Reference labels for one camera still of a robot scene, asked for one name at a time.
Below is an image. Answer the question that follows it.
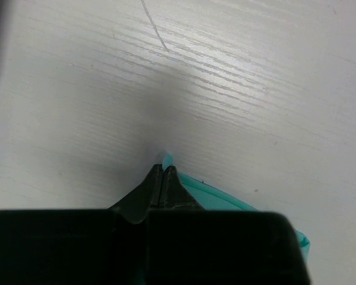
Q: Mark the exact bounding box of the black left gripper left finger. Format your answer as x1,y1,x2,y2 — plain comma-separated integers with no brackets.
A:
0,164,163,284

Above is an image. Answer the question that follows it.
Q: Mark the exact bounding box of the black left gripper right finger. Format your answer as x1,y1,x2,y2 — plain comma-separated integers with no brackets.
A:
145,166,311,284

